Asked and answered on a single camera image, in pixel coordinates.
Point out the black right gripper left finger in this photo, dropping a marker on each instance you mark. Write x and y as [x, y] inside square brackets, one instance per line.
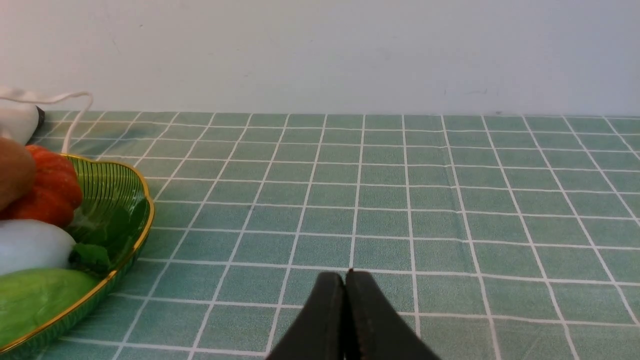
[315, 334]

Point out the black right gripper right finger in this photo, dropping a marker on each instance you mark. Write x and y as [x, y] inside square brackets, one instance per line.
[374, 329]

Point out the white cloth tote bag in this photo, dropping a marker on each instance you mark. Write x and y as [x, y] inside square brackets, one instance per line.
[20, 123]

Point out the green checkered tablecloth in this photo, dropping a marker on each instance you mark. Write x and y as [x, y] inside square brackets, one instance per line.
[494, 237]

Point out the green glass plate gold rim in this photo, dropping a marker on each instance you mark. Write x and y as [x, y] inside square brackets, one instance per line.
[117, 212]

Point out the green cucumber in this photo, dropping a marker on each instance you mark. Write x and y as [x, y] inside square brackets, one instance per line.
[30, 298]

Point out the orange pumpkin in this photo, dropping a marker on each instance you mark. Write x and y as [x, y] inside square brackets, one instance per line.
[55, 193]

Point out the white radish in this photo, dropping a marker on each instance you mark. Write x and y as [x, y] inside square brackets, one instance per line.
[31, 244]

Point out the brown potato on plate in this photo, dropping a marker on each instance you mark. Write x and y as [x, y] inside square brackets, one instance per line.
[17, 171]

